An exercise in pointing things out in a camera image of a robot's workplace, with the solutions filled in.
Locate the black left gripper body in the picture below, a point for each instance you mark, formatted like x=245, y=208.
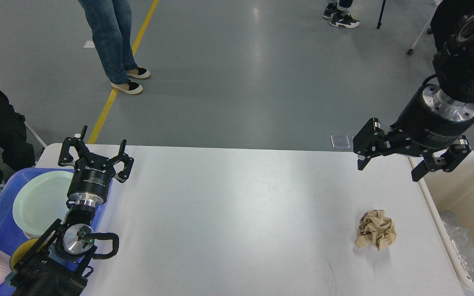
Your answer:
x=90, y=183

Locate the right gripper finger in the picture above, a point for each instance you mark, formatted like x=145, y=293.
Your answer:
x=448, y=161
x=374, y=140

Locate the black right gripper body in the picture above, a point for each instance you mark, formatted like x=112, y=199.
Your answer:
x=431, y=121

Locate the light green plate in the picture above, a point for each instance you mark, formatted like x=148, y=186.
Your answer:
x=41, y=201

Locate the brown paper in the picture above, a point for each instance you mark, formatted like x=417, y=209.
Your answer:
x=375, y=229

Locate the silver foil bag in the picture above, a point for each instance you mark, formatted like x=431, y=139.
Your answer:
x=461, y=240

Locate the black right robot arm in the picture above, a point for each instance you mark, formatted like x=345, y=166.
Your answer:
x=453, y=30

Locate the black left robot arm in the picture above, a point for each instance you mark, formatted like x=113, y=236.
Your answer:
x=58, y=262

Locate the beige plastic bin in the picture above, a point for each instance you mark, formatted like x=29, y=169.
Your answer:
x=452, y=191

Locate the pink plate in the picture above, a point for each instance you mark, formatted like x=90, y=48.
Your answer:
x=30, y=236

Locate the blue plastic tray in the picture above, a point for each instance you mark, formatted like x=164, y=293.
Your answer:
x=11, y=236

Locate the person in black and jeans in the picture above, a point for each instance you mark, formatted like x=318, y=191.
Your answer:
x=110, y=22

